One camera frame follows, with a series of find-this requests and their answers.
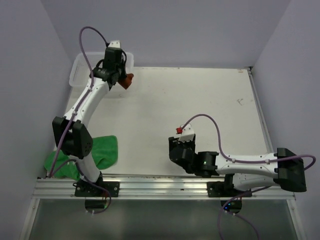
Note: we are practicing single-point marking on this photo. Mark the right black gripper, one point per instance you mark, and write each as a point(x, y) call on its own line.
point(173, 142)

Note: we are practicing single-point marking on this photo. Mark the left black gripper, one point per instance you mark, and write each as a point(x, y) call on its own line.
point(123, 72)

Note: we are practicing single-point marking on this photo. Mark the brown towel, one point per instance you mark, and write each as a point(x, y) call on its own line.
point(127, 81)

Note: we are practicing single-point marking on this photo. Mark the green towel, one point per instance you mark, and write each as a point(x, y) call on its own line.
point(104, 153)

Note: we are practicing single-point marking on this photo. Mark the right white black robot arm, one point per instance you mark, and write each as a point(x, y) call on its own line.
point(282, 168)

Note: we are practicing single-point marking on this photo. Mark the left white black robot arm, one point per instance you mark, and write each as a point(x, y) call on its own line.
point(70, 131)

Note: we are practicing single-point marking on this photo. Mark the white plastic basket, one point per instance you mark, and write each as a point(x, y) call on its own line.
point(80, 72)

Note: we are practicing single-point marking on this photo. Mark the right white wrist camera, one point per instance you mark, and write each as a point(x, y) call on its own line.
point(186, 133)

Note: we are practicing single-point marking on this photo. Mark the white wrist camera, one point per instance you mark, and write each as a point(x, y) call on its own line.
point(186, 133)
point(115, 44)

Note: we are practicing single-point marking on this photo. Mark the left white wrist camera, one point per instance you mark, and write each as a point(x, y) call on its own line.
point(115, 44)

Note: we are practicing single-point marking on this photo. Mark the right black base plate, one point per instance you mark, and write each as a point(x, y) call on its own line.
point(219, 189)

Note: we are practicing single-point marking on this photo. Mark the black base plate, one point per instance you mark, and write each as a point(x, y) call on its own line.
point(219, 189)
point(87, 190)

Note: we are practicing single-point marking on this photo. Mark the right side aluminium rail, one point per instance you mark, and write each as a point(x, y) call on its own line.
point(266, 135)

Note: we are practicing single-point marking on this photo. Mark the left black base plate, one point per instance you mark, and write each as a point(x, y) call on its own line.
point(87, 190)

